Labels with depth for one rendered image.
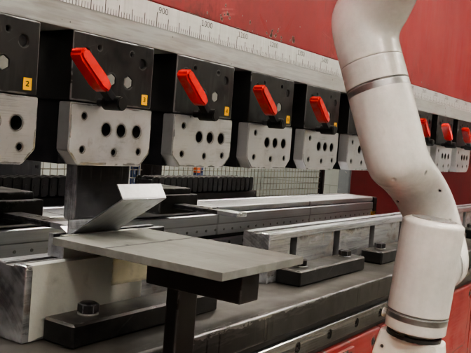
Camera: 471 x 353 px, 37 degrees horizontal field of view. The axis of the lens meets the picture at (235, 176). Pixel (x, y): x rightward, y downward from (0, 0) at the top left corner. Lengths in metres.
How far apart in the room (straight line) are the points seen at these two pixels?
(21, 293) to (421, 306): 0.51
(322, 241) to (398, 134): 0.59
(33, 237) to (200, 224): 0.46
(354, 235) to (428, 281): 0.71
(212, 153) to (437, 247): 0.38
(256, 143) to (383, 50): 0.32
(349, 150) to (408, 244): 0.61
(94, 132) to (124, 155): 0.06
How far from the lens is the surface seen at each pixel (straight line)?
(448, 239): 0.96
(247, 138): 1.18
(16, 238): 1.19
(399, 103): 0.98
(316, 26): 1.39
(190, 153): 1.05
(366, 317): 1.48
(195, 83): 1.00
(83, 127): 0.89
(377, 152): 0.97
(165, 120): 1.03
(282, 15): 1.28
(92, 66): 0.85
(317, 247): 1.50
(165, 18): 1.01
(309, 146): 1.37
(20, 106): 0.82
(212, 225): 1.59
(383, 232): 1.83
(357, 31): 1.00
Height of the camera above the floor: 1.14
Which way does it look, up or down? 3 degrees down
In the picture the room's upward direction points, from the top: 4 degrees clockwise
